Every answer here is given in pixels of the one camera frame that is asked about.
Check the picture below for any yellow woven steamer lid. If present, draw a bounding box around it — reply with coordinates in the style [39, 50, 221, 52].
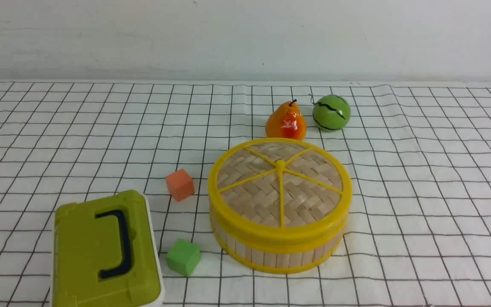
[207, 138, 352, 246]

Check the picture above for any yellow bamboo steamer basket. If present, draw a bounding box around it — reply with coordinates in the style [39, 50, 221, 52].
[210, 213, 347, 275]

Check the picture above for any orange toy pear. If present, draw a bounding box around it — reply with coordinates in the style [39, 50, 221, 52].
[265, 99, 307, 140]

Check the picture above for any orange foam cube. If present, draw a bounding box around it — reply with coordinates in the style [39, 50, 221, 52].
[166, 168, 195, 202]

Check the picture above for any green toy watermelon ball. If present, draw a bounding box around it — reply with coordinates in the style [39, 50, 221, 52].
[312, 95, 351, 132]

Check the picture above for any green foam cube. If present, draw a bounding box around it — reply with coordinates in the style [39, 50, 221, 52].
[166, 239, 201, 277]

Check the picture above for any green-lidded white toy case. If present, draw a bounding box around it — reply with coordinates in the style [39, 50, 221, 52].
[49, 190, 165, 307]

